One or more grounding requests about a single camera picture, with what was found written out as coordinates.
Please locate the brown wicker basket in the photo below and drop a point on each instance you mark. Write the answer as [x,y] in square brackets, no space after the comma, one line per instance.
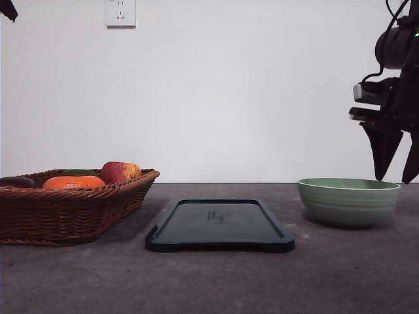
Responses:
[61,208]

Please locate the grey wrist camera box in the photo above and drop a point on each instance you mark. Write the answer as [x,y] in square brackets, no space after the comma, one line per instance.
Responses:
[381,92]

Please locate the green fruit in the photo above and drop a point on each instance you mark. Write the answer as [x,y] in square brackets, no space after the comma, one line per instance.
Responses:
[77,172]

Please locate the red yellow apple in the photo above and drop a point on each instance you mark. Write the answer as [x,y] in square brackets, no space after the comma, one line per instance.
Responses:
[119,172]

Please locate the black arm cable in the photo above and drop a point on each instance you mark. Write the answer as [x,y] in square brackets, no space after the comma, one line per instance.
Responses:
[394,16]

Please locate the green ceramic bowl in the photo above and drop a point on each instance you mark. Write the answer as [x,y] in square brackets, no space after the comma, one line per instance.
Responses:
[351,202]

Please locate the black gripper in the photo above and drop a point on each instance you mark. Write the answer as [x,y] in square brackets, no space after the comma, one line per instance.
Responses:
[398,98]
[8,9]

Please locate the orange tangerine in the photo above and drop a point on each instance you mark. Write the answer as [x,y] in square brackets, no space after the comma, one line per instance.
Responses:
[73,181]

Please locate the dark purple fruit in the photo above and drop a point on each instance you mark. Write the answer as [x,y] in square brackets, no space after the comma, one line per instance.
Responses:
[17,182]

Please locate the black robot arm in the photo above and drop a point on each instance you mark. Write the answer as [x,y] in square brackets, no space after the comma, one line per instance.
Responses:
[397,48]

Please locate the white wall socket left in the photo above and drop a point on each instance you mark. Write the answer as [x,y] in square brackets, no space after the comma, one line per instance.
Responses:
[120,15]

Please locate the dark rectangular tray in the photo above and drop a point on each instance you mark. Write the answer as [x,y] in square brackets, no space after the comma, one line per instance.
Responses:
[218,225]

